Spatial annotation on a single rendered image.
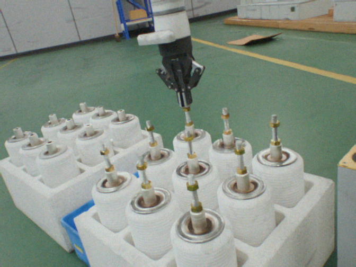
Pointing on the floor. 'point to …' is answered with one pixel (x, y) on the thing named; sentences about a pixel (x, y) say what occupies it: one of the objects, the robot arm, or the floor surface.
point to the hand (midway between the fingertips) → (184, 98)
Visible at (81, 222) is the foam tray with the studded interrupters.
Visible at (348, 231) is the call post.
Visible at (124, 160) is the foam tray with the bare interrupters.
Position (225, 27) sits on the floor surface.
